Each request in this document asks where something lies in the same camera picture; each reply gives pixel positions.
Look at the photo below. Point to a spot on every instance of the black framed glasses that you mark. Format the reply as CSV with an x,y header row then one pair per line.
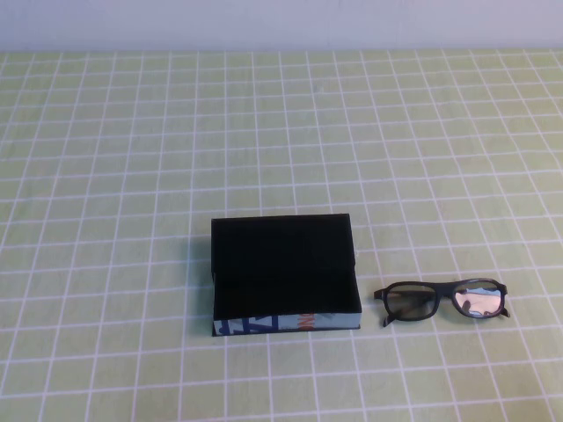
x,y
440,295

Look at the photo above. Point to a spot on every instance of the green checked tablecloth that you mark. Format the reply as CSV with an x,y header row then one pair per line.
x,y
132,176

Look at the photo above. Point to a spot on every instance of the black printed glasses case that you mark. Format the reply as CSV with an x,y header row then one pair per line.
x,y
281,264

